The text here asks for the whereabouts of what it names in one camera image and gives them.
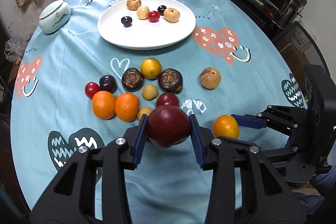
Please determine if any small red cherry tomato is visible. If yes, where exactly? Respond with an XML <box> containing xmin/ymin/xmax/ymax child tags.
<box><xmin>147</xmin><ymin>11</ymin><xmax>160</xmax><ymax>23</ymax></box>

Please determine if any small green-yellow longan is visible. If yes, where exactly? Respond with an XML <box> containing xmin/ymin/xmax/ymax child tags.
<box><xmin>142</xmin><ymin>84</ymin><xmax>158</xmax><ymax>101</ymax></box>

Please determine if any red cherry tomato far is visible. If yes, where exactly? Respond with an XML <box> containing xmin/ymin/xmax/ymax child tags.
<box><xmin>84</xmin><ymin>82</ymin><xmax>100</xmax><ymax>99</ymax></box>

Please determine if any celadon lidded ceramic jar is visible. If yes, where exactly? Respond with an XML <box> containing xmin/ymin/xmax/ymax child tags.
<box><xmin>39</xmin><ymin>0</ymin><xmax>71</xmax><ymax>34</ymax></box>

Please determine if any tan fruit with hole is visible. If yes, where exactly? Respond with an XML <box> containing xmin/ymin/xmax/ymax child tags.
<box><xmin>163</xmin><ymin>8</ymin><xmax>181</xmax><ymax>23</ymax></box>

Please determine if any dark cherry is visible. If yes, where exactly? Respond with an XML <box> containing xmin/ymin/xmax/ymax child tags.
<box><xmin>121</xmin><ymin>16</ymin><xmax>133</xmax><ymax>28</ymax></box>
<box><xmin>157</xmin><ymin>5</ymin><xmax>167</xmax><ymax>16</ymax></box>
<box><xmin>99</xmin><ymin>75</ymin><xmax>117</xmax><ymax>93</ymax></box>

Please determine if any small yellow orange fruit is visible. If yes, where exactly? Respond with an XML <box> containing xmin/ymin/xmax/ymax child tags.
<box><xmin>141</xmin><ymin>57</ymin><xmax>162</xmax><ymax>80</ymax></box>

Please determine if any speckled tan passion fruit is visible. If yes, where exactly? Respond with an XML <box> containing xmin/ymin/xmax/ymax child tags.
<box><xmin>200</xmin><ymin>67</ymin><xmax>221</xmax><ymax>90</ymax></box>

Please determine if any brown tan round fruit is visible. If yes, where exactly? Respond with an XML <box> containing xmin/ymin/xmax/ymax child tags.
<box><xmin>126</xmin><ymin>0</ymin><xmax>142</xmax><ymax>11</ymax></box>

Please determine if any large dark red plum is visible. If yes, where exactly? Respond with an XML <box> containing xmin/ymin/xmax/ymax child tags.
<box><xmin>146</xmin><ymin>105</ymin><xmax>191</xmax><ymax>148</ymax></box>

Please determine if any clear plastic bag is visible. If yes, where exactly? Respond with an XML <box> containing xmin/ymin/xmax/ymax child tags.
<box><xmin>4</xmin><ymin>36</ymin><xmax>28</xmax><ymax>64</ymax></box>

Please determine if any light blue patterned tablecloth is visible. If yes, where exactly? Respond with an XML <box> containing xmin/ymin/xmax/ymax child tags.
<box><xmin>10</xmin><ymin>0</ymin><xmax>308</xmax><ymax>224</ymax></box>

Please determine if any large yellow orange fruit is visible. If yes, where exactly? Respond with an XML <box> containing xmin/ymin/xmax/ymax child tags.
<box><xmin>213</xmin><ymin>115</ymin><xmax>240</xmax><ymax>139</ymax></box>

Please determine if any pale yellow round fruit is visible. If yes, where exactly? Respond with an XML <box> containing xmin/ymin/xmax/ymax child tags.
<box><xmin>136</xmin><ymin>6</ymin><xmax>150</xmax><ymax>20</ymax></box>

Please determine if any dark brown water chestnut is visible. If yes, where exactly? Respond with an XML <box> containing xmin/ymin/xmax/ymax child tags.
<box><xmin>158</xmin><ymin>68</ymin><xmax>183</xmax><ymax>94</ymax></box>

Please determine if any orange tangerine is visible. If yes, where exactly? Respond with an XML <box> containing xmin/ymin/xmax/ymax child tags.
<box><xmin>115</xmin><ymin>93</ymin><xmax>139</xmax><ymax>122</ymax></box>
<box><xmin>92</xmin><ymin>91</ymin><xmax>116</xmax><ymax>119</ymax></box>

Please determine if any cardboard box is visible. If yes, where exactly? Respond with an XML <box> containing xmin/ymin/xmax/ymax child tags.
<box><xmin>272</xmin><ymin>22</ymin><xmax>323</xmax><ymax>86</ymax></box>

